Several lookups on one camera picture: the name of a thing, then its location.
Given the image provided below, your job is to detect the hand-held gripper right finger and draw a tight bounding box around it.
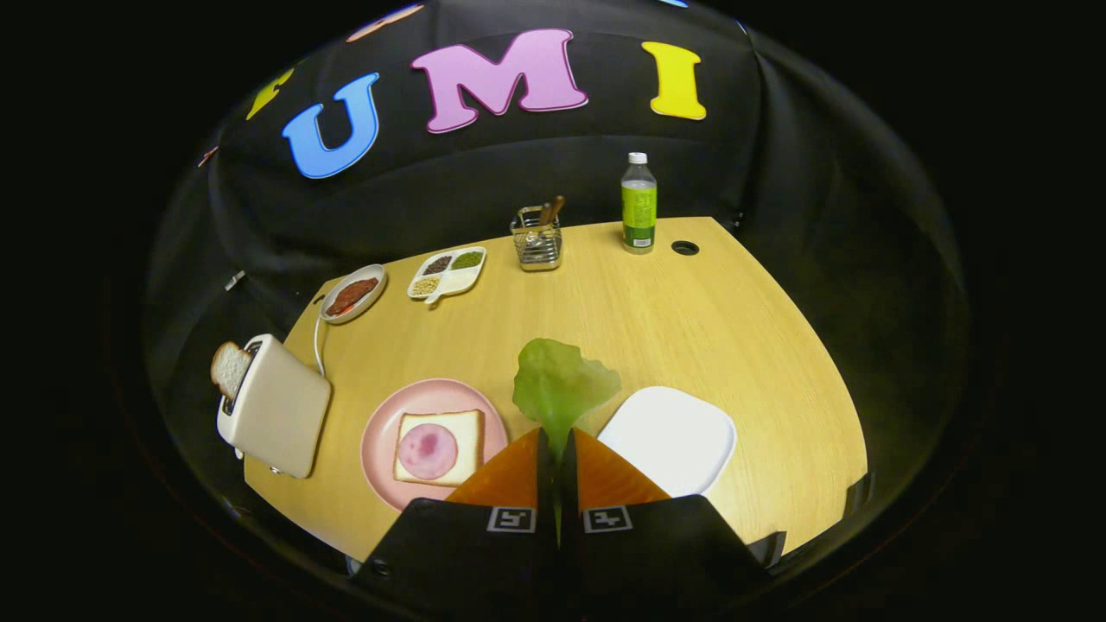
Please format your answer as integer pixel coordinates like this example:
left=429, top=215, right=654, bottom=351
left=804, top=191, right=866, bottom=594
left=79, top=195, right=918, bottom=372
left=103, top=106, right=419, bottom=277
left=560, top=426, right=787, bottom=616

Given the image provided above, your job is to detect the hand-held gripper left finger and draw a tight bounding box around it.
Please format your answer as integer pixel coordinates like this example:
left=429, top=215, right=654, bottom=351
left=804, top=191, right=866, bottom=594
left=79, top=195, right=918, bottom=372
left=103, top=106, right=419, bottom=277
left=350, top=426, right=561, bottom=616

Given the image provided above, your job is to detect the green lettuce leaf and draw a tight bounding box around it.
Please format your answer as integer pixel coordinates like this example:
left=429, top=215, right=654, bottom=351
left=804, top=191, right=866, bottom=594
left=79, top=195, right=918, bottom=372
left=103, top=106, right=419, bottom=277
left=512, top=338, right=622, bottom=463

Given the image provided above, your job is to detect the square white toast slice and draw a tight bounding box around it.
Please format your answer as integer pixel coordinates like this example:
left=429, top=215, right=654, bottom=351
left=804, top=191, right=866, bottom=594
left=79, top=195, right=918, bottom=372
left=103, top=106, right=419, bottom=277
left=393, top=409, right=486, bottom=487

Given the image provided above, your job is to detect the white square plate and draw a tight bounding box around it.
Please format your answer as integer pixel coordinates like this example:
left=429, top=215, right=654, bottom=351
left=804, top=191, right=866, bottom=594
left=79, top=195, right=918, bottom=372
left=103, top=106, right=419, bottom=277
left=596, top=386, right=738, bottom=499

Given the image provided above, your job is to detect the pink ham slice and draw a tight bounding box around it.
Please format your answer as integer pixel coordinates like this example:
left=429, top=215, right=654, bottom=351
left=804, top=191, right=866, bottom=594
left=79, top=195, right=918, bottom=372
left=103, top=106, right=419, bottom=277
left=398, top=423, right=459, bottom=480

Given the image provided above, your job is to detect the pink round plate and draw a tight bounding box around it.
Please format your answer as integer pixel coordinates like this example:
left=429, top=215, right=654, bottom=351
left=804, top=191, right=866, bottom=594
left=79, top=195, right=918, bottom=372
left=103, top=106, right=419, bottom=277
left=360, top=378, right=511, bottom=512

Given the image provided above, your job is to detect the white divided bean dish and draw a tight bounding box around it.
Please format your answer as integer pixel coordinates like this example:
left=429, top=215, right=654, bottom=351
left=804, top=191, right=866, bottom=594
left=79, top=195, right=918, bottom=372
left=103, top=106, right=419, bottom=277
left=407, top=246, right=487, bottom=306

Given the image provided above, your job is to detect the round white plate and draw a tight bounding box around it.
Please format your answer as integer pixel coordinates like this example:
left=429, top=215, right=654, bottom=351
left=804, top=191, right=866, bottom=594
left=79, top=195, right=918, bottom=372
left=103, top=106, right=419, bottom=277
left=320, top=264, right=388, bottom=325

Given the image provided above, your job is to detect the brown meat patty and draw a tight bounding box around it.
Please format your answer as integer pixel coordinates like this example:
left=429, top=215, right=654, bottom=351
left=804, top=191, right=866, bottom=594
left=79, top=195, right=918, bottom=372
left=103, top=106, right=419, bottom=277
left=326, top=277, right=380, bottom=317

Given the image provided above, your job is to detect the white toaster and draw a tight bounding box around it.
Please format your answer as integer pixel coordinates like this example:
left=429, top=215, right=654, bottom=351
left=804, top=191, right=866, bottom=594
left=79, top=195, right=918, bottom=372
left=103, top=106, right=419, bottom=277
left=216, top=334, right=333, bottom=479

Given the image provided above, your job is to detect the green label plastic bottle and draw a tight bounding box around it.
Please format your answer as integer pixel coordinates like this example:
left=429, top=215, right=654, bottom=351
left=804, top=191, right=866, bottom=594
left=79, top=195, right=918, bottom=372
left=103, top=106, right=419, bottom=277
left=620, top=152, right=658, bottom=255

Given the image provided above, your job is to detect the black backdrop cloth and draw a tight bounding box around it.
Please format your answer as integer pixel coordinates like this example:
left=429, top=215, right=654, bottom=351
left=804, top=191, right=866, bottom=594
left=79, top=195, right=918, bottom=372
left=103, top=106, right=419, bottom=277
left=143, top=0, right=969, bottom=562

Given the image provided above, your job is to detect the brown crust bread slice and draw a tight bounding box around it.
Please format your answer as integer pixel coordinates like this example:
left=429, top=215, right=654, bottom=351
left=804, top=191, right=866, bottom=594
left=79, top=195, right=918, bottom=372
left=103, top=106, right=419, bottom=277
left=210, top=341, right=253, bottom=400

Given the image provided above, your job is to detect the metal wire basket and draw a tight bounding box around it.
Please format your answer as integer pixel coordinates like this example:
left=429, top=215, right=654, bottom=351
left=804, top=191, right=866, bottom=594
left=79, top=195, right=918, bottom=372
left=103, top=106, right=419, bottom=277
left=510, top=206, right=563, bottom=272

